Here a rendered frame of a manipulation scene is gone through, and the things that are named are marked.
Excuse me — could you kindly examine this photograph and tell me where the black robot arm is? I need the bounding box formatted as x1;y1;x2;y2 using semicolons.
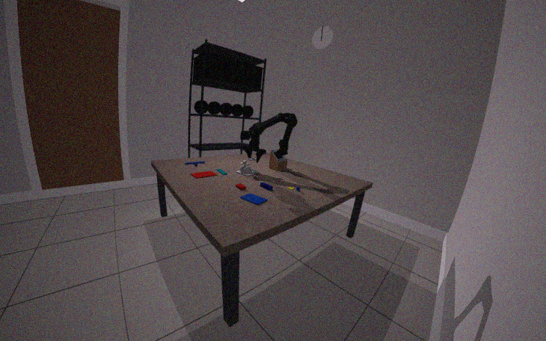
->
241;113;298;159

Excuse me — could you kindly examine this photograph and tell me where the blue flat square plate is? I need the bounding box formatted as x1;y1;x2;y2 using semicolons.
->
240;194;267;205

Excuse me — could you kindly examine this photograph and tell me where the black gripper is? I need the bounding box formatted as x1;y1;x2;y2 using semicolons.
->
242;140;266;162

